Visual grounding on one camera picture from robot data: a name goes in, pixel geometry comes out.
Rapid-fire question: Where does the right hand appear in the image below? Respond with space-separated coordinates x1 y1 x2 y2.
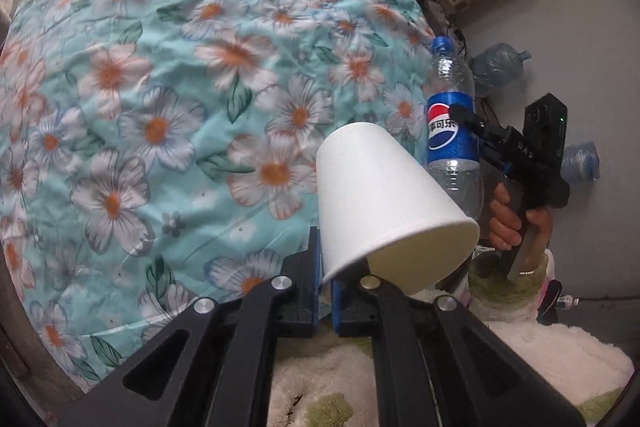
488 183 553 272

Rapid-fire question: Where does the Pepsi plastic bottle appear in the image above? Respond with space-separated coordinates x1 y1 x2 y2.
424 37 484 220

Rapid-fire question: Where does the white paper cup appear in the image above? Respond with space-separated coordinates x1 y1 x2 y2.
316 122 480 295

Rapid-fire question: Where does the clear plastic bag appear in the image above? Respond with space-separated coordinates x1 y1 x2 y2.
561 141 601 184

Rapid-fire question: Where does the floral teal quilt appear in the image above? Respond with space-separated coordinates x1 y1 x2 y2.
1 0 434 389

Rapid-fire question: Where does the large water jug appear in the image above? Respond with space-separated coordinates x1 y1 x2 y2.
470 42 532 98

